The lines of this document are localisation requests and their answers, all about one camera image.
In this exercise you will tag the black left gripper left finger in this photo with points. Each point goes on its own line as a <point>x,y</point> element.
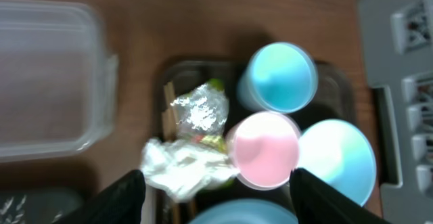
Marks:
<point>120,203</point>

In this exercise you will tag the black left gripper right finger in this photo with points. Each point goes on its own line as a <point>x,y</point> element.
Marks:
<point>316,202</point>

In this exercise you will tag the light blue small bowl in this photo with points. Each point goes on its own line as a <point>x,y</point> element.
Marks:
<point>338,153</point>

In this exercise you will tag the dark blue plate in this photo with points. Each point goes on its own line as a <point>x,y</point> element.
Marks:
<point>246,211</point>

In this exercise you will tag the black waste tray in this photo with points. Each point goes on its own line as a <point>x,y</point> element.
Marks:
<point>38,205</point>

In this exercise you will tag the grey plastic dishwasher rack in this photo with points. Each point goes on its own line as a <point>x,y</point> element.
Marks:
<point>396,37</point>

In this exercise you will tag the crumpled white napkin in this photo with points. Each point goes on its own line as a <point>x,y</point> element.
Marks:
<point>182,168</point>

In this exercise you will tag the pink cup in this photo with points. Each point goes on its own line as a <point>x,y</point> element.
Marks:
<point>264,148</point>

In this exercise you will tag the wooden chopstick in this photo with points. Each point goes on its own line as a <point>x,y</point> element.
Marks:
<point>169,128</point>

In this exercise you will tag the dark brown serving tray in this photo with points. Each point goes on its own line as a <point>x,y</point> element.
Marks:
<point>333,99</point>

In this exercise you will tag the silver foil wrapper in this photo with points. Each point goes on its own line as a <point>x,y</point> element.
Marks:
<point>201,114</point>

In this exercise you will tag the clear plastic bin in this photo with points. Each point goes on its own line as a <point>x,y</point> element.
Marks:
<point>58,81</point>

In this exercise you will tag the light blue cup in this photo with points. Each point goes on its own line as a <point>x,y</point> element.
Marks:
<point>279,77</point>

